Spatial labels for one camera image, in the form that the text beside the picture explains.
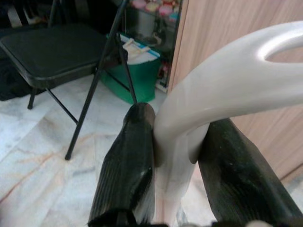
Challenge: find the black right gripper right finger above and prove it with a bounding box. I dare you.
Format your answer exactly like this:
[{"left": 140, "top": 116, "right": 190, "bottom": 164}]
[{"left": 198, "top": 117, "right": 303, "bottom": 227}]

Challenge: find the green bag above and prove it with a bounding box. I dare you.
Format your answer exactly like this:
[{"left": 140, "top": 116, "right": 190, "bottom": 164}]
[{"left": 99, "top": 33, "right": 163, "bottom": 105}]

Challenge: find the glass display cabinet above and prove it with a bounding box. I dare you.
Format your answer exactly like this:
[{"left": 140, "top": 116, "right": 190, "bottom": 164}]
[{"left": 124, "top": 0, "right": 184, "bottom": 93}]

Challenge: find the beige plastic dustpan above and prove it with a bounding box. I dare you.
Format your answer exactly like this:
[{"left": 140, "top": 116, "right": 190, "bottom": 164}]
[{"left": 153, "top": 20, "right": 303, "bottom": 227}]

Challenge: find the white bag with blue trim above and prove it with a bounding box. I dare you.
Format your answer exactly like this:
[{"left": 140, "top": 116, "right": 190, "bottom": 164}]
[{"left": 119, "top": 34, "right": 161, "bottom": 66}]

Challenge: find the black folding chair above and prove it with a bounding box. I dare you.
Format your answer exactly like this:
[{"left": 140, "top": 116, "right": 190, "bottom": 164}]
[{"left": 0, "top": 0, "right": 139, "bottom": 161}]

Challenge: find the pink round plush toy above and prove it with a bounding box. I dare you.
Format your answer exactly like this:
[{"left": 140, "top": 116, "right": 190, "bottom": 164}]
[{"left": 158, "top": 2, "right": 175, "bottom": 17}]

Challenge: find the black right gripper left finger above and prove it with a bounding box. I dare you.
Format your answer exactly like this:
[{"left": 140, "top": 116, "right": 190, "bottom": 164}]
[{"left": 88, "top": 102, "right": 157, "bottom": 225}]

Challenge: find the light wood glass-topped cabinet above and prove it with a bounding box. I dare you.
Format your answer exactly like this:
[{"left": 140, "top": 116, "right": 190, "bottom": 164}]
[{"left": 165, "top": 0, "right": 303, "bottom": 182}]

